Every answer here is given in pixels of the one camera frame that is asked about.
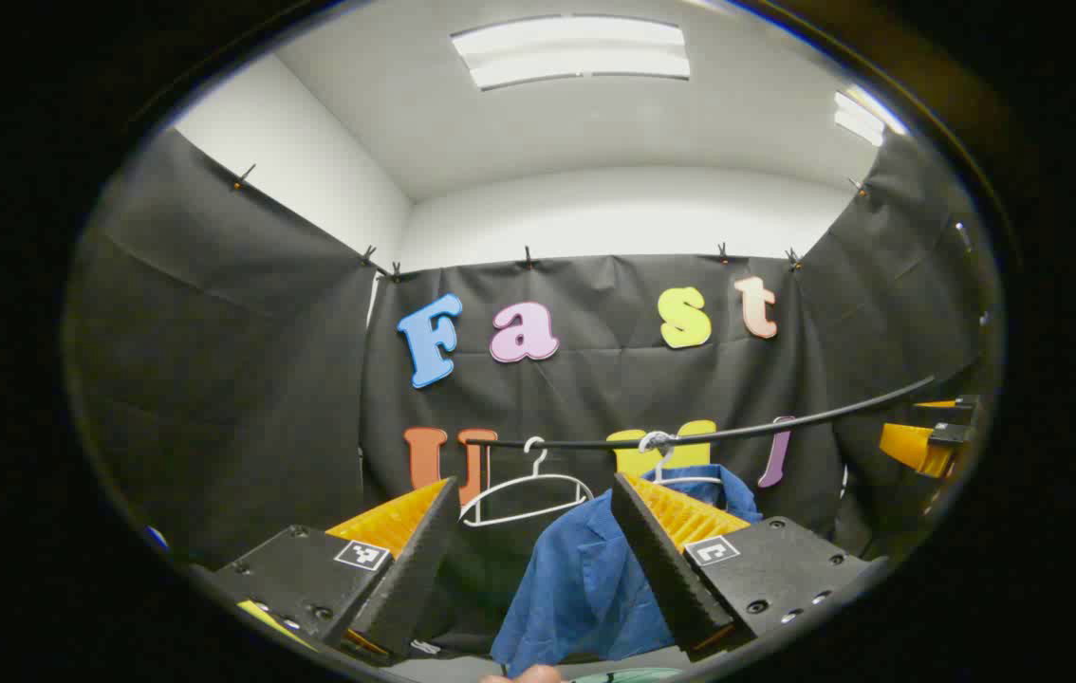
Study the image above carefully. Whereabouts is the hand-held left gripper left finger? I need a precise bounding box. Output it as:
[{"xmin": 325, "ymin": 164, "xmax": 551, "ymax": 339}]
[{"xmin": 213, "ymin": 476, "xmax": 461, "ymax": 663}]

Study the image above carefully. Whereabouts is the blue corduroy shirt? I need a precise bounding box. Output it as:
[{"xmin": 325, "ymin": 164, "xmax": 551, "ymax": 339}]
[{"xmin": 491, "ymin": 463, "xmax": 765, "ymax": 676}]

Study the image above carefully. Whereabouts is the white clothes hanger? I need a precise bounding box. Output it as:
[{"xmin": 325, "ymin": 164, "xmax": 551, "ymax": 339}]
[
  {"xmin": 459, "ymin": 436, "xmax": 596, "ymax": 528},
  {"xmin": 638, "ymin": 432, "xmax": 724, "ymax": 489}
]

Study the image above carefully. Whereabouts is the black clothes rack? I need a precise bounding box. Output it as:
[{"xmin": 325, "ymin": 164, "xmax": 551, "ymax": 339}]
[{"xmin": 467, "ymin": 375, "xmax": 936, "ymax": 452}]

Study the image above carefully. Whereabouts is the black backdrop cloth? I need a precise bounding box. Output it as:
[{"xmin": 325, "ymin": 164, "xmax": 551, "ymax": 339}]
[{"xmin": 64, "ymin": 128, "xmax": 990, "ymax": 570}]

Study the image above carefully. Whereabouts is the green laundry hamper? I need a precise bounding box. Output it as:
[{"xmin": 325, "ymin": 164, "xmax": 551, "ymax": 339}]
[{"xmin": 571, "ymin": 667, "xmax": 686, "ymax": 683}]

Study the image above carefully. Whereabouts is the ceiling light panel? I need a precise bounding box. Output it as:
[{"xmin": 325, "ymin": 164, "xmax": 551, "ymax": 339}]
[
  {"xmin": 832, "ymin": 85, "xmax": 909, "ymax": 148},
  {"xmin": 451, "ymin": 14, "xmax": 691, "ymax": 91}
]

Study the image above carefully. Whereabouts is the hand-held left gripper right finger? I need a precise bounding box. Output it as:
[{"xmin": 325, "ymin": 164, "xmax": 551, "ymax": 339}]
[{"xmin": 610, "ymin": 472, "xmax": 871, "ymax": 661}]

